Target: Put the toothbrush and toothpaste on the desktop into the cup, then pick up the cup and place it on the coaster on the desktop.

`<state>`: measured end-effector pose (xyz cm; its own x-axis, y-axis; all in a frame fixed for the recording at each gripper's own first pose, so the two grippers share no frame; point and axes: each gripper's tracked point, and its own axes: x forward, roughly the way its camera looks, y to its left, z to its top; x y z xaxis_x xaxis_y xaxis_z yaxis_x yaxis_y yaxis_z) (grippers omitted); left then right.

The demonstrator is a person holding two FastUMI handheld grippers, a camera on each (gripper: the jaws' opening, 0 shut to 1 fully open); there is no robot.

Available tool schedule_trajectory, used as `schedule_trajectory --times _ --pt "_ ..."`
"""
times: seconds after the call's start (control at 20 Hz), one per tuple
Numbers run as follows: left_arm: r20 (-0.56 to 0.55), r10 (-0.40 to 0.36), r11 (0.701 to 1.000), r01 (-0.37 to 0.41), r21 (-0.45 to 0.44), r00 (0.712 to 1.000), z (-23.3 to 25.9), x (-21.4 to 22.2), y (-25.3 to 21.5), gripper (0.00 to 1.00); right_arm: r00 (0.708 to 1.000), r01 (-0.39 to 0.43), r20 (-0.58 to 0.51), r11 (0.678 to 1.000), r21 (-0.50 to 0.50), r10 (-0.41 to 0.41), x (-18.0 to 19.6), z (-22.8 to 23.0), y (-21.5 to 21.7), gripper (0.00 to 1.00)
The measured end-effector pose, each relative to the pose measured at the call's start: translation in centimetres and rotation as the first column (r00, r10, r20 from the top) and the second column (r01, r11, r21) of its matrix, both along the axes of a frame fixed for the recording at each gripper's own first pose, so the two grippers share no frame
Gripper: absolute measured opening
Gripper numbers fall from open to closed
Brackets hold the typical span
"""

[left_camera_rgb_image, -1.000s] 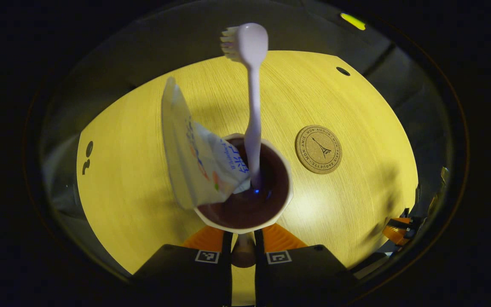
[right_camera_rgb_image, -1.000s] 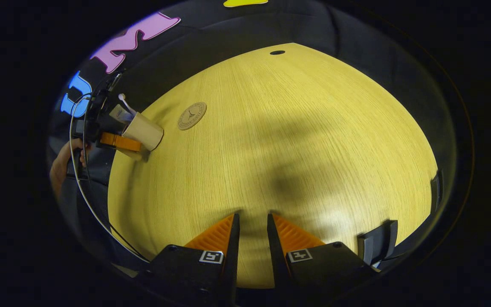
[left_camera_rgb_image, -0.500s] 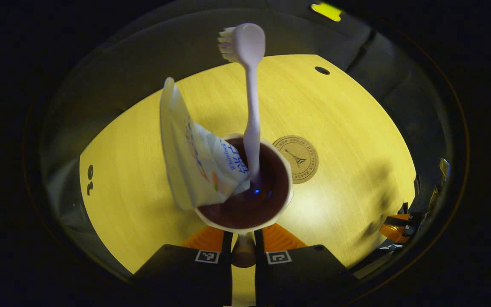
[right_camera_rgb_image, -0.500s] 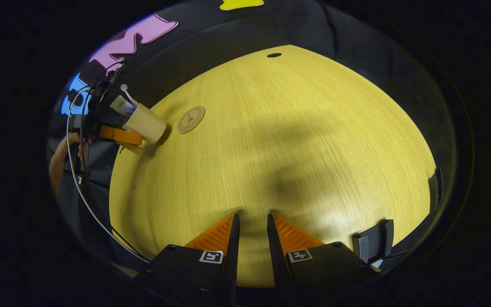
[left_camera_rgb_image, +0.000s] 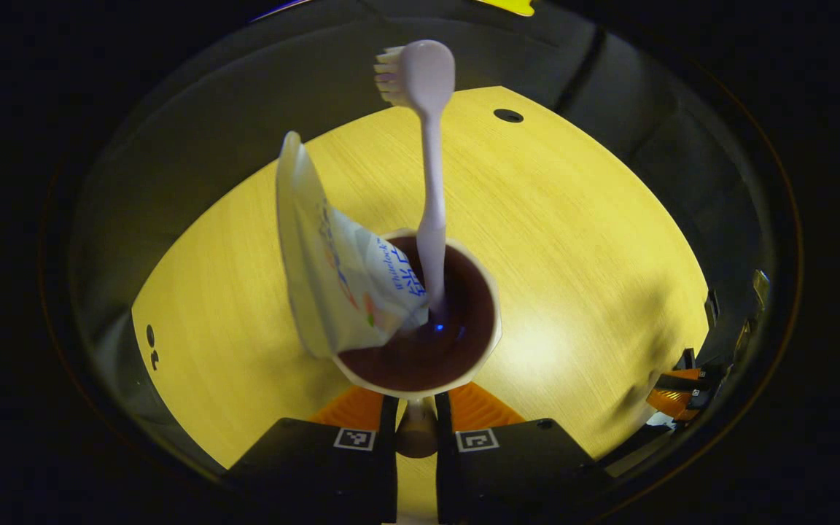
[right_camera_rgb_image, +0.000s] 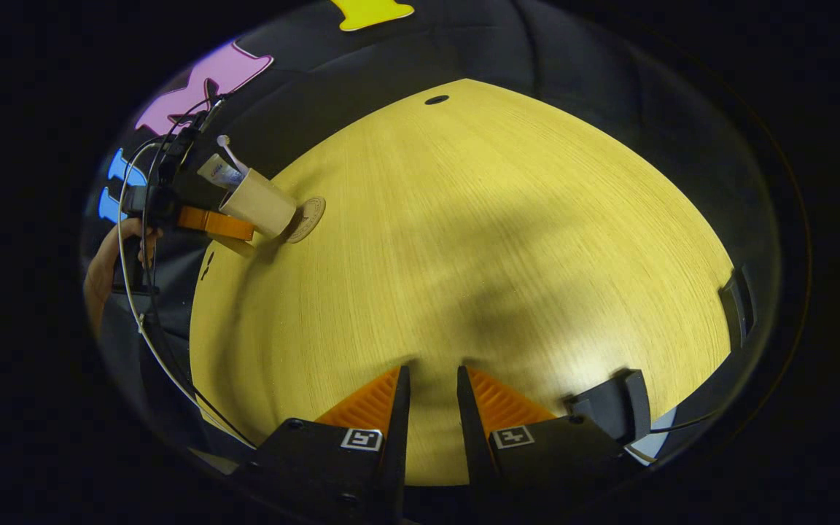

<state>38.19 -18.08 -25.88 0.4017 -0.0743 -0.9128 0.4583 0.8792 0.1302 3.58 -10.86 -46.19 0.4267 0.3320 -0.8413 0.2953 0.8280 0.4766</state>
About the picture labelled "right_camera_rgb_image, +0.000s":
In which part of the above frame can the white cable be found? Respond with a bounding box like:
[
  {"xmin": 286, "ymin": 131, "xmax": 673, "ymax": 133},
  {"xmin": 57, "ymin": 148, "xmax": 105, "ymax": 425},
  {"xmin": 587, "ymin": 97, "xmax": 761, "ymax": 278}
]
[{"xmin": 117, "ymin": 139, "xmax": 260, "ymax": 449}]

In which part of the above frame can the black cable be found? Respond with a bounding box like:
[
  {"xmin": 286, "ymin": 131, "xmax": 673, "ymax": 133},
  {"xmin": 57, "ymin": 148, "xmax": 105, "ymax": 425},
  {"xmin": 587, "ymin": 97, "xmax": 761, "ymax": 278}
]
[{"xmin": 139, "ymin": 91, "xmax": 259, "ymax": 449}]

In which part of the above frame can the beige cup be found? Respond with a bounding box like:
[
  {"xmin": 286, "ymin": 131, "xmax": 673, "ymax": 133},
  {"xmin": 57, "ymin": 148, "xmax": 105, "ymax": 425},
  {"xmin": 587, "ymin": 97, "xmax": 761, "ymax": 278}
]
[{"xmin": 218, "ymin": 168, "xmax": 298, "ymax": 240}]

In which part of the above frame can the black backdrop cloth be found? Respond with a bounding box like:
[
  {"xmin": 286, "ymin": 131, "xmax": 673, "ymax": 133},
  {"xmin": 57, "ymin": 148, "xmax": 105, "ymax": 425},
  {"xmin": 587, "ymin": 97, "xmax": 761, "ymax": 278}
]
[{"xmin": 81, "ymin": 0, "xmax": 785, "ymax": 467}]

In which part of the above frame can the white toothbrush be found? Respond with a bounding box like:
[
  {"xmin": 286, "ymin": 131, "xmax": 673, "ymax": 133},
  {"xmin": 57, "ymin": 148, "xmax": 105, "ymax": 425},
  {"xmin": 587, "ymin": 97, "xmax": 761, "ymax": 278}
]
[{"xmin": 217, "ymin": 134, "xmax": 250, "ymax": 177}]

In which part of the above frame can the black desk clamp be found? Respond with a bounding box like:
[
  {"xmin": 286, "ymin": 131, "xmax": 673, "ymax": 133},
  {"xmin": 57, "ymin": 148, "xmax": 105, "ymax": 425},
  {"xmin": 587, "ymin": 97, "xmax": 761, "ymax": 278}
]
[
  {"xmin": 717, "ymin": 268, "xmax": 756, "ymax": 352},
  {"xmin": 564, "ymin": 368, "xmax": 653, "ymax": 447}
]

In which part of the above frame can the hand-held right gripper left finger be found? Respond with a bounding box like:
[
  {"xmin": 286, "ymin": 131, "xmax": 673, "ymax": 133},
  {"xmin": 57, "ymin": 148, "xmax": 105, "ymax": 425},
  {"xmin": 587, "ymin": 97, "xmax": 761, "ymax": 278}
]
[{"xmin": 230, "ymin": 365, "xmax": 412, "ymax": 522}]

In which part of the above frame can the round brown coaster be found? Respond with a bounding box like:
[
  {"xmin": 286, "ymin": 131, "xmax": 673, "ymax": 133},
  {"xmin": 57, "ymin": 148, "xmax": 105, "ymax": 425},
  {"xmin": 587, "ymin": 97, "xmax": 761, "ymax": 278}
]
[{"xmin": 285, "ymin": 195, "xmax": 327, "ymax": 244}]

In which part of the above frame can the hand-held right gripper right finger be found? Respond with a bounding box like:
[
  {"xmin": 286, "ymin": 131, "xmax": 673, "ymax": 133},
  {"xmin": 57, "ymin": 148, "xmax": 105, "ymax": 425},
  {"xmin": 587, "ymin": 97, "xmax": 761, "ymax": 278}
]
[{"xmin": 456, "ymin": 365, "xmax": 636, "ymax": 504}]

